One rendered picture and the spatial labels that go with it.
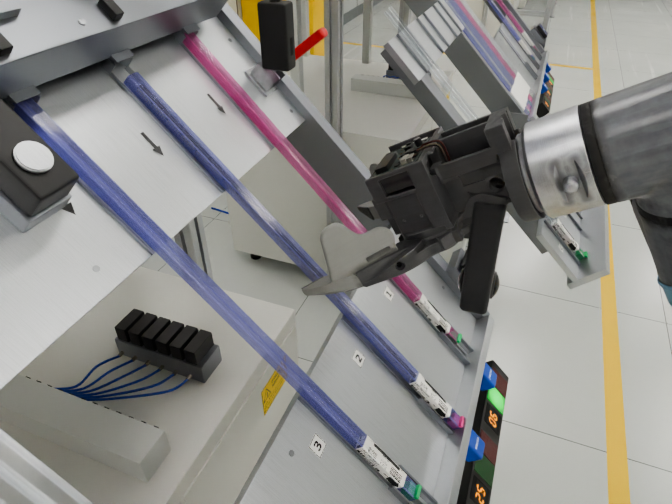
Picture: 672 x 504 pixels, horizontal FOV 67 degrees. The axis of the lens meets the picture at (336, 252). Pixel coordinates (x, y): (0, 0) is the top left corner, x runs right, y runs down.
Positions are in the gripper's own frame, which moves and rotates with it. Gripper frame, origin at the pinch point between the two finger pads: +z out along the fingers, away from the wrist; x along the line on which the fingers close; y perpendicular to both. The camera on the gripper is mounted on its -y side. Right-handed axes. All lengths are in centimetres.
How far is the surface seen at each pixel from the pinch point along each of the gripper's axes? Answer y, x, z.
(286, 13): 20.5, 4.6, -10.0
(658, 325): -117, -118, -14
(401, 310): -13.7, -7.5, 1.5
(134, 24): 26.6, 0.3, 6.1
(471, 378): -25.4, -6.9, -3.0
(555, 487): -102, -45, 12
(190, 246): -1.6, -21.0, 43.0
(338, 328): -7.6, 2.3, 3.1
